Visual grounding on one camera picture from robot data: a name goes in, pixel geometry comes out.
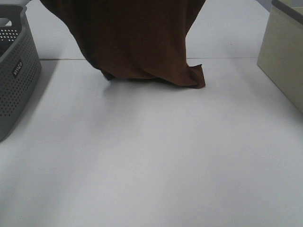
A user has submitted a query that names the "brown towel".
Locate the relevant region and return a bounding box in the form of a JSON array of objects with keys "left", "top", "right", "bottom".
[{"left": 42, "top": 0, "right": 205, "bottom": 88}]

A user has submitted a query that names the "beige fabric storage box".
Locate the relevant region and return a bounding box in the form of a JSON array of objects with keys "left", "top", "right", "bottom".
[{"left": 257, "top": 0, "right": 303, "bottom": 111}]

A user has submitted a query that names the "grey perforated plastic basket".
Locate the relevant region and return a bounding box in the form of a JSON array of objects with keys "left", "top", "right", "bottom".
[{"left": 0, "top": 4, "right": 42, "bottom": 140}]

